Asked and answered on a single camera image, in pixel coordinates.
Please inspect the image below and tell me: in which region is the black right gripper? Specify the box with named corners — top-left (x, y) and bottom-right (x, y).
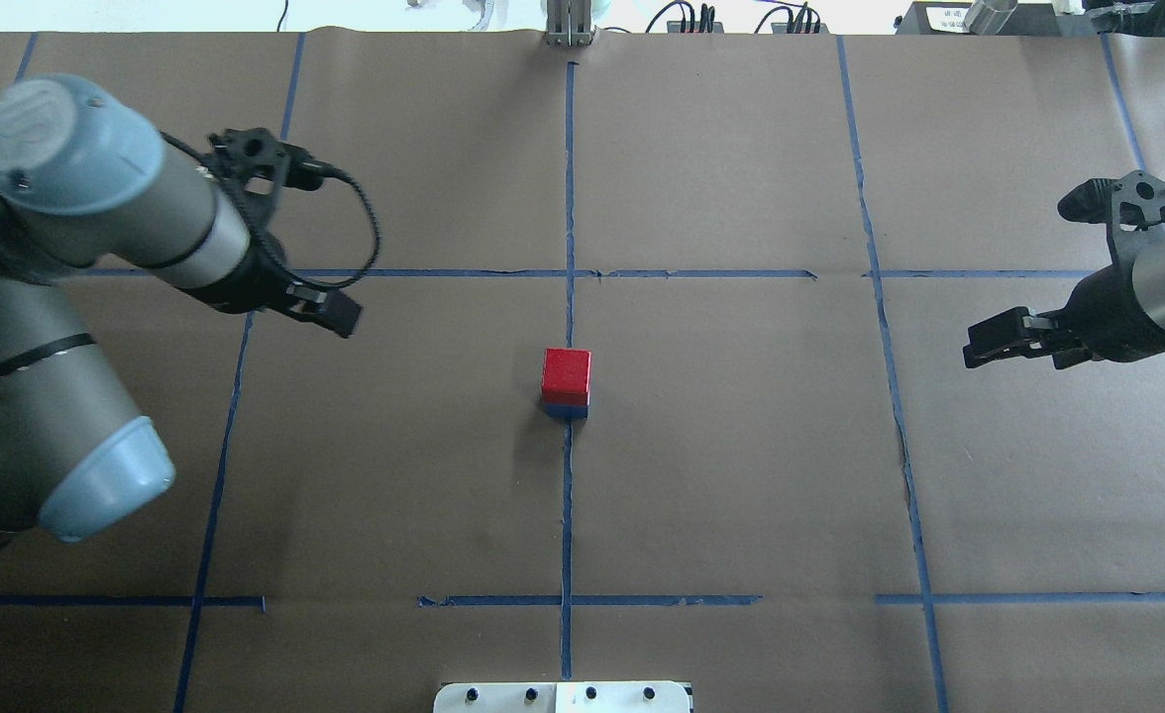
top-left (963, 267), bottom-right (1153, 370)

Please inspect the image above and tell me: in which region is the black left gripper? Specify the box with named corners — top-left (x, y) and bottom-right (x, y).
top-left (185, 232), bottom-right (363, 339)

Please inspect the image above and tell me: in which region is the red wooden block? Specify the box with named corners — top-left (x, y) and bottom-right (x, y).
top-left (539, 348), bottom-right (592, 409)

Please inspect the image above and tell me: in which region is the blue wooden block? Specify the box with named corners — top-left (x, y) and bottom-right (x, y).
top-left (541, 401), bottom-right (588, 421)

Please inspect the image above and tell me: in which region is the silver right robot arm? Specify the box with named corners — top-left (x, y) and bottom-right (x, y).
top-left (962, 223), bottom-right (1165, 370)

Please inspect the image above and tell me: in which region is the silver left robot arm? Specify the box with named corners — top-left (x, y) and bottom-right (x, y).
top-left (0, 73), bottom-right (382, 551)

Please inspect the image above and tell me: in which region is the small metal cup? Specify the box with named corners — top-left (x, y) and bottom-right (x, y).
top-left (962, 0), bottom-right (1018, 37)

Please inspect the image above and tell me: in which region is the black box on desk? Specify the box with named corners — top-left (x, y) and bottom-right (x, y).
top-left (894, 1), bottom-right (1099, 38)

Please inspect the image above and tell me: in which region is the black power strip far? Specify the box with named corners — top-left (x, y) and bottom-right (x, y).
top-left (764, 3), bottom-right (826, 35)

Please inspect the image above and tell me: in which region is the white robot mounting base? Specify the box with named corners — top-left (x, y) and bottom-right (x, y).
top-left (432, 680), bottom-right (696, 712)

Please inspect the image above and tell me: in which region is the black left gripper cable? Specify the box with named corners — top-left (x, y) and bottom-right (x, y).
top-left (161, 129), bottom-right (382, 292)

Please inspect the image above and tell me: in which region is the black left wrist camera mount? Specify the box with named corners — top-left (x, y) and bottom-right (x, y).
top-left (207, 128), bottom-right (329, 232)

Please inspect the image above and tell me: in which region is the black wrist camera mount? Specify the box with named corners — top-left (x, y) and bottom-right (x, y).
top-left (207, 128), bottom-right (329, 232)
top-left (1057, 170), bottom-right (1165, 266)

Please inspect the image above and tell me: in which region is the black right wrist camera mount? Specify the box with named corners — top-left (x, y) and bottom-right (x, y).
top-left (1057, 170), bottom-right (1165, 266)

